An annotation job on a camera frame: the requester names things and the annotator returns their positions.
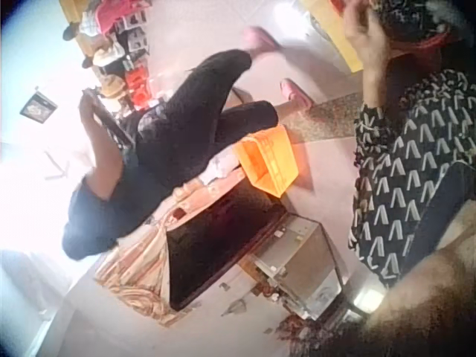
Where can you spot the person's left hand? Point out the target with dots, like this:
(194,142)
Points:
(366,44)

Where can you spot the person's left fingers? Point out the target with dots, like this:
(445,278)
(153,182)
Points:
(359,13)

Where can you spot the black patterned cloth red trim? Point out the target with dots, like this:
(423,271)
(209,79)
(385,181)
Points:
(413,18)

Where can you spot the yellow board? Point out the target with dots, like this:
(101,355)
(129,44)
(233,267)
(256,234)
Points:
(334,33)

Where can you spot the orange plastic crate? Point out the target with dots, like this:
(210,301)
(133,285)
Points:
(267,160)

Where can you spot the white crumpled cloth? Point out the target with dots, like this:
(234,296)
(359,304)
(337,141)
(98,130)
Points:
(223,165)

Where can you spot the rack of clothes and hats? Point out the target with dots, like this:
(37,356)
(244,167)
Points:
(119,44)

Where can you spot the glass cabinet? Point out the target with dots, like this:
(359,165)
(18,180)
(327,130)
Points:
(301,260)

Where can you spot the black flat screen television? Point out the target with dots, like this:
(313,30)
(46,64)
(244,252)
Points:
(219,238)

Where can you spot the shiny metal box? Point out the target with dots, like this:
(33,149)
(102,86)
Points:
(367,301)

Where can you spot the black framed picture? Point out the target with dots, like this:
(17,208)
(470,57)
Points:
(38,108)

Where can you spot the striped beige cloth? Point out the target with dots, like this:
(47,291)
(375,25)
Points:
(137,275)

